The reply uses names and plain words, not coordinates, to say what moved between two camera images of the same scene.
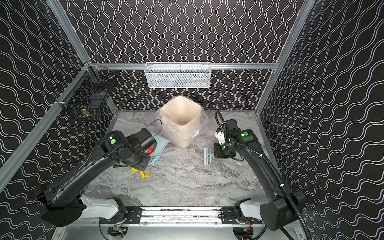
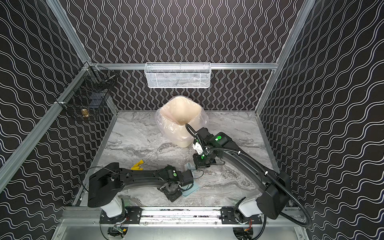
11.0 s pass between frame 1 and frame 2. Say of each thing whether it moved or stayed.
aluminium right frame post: stayed
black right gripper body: moved
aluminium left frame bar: stayed
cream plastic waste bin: stayed
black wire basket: stayed
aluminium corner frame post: stayed
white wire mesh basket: stayed
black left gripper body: moved
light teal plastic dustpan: moved
